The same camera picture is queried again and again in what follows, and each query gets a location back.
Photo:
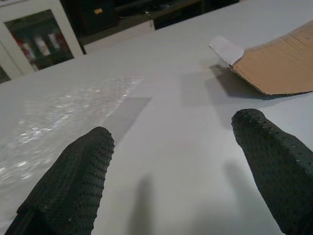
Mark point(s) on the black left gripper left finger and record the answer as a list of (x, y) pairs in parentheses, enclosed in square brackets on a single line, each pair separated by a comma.
[(71, 181)]

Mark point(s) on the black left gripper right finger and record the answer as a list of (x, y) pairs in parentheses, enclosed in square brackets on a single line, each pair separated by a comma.
[(278, 161)]

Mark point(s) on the clear bubble wrap sheet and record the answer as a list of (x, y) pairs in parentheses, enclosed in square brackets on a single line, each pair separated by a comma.
[(61, 117)]

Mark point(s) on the brown cardboard piece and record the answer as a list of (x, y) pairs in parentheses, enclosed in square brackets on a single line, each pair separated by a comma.
[(274, 66)]

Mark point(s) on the white glass-door cabinet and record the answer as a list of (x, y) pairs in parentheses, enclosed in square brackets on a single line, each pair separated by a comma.
[(36, 36)]

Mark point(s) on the black box with orange label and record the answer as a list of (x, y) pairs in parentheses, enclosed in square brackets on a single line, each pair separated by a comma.
[(97, 14)]

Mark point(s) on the dark wooden shelf unit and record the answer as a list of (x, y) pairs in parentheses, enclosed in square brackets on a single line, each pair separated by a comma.
[(156, 12)]

